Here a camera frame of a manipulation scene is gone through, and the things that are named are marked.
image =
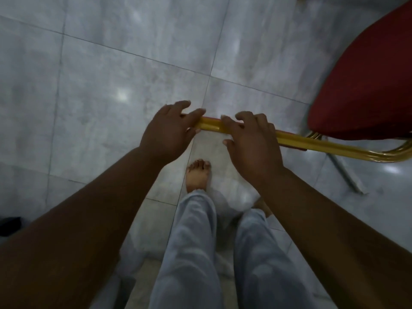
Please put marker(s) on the person's right hand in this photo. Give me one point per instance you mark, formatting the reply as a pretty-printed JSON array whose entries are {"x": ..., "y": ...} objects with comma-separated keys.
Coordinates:
[{"x": 254, "y": 151}]

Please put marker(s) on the person's left hand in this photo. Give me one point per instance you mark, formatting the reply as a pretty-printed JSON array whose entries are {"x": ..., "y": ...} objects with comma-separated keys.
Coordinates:
[{"x": 165, "y": 135}]

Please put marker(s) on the person's right little finger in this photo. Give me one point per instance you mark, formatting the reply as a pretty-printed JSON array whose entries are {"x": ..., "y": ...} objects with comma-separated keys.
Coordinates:
[{"x": 272, "y": 128}]

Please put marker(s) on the person's right thumb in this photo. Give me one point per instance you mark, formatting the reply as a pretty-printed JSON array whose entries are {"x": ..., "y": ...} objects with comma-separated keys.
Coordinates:
[{"x": 229, "y": 144}]

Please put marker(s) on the person's left middle finger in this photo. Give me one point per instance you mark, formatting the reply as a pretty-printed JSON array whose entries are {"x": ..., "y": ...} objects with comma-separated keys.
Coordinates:
[{"x": 180, "y": 105}]

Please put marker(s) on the person's right middle finger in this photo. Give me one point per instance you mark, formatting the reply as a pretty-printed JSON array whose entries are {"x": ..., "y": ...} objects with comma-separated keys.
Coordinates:
[{"x": 246, "y": 116}]

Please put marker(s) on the person's left thumb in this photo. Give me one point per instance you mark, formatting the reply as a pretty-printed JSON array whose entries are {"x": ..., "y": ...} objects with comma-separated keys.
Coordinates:
[{"x": 194, "y": 131}]

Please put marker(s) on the red chair with gold frame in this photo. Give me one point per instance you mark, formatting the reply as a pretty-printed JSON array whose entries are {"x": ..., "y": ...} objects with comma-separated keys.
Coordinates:
[{"x": 370, "y": 80}]

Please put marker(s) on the person's right forearm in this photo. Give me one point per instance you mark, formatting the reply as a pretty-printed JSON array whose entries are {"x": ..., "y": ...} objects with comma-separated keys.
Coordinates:
[{"x": 334, "y": 241}]

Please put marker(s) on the person's left forearm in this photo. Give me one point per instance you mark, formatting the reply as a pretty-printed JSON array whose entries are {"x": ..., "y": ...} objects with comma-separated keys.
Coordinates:
[{"x": 74, "y": 228}]

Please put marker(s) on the person's left foot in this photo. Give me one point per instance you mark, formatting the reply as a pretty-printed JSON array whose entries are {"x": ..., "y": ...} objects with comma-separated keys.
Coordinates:
[{"x": 198, "y": 175}]

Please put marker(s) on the grey metal leg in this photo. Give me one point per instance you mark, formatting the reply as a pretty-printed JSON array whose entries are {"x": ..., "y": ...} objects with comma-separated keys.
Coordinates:
[{"x": 346, "y": 173}]

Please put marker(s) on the light grey trousers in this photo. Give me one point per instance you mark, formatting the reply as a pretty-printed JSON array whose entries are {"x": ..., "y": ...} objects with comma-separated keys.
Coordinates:
[{"x": 190, "y": 254}]

